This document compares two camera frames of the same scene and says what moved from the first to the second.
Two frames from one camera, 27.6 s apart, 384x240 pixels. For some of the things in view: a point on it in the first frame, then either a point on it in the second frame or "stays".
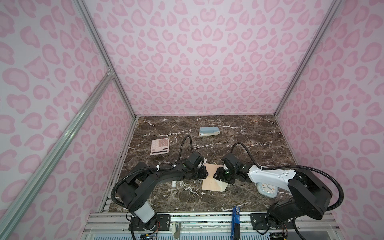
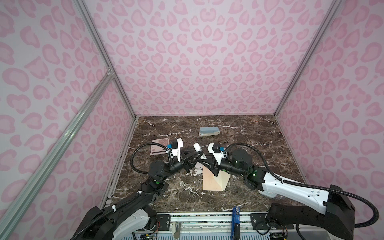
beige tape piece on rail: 176,230 stays
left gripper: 204,175 to 186,163
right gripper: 219,175 to 215,167
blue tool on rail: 236,227 stays
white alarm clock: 267,190 stays
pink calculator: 160,146 stays
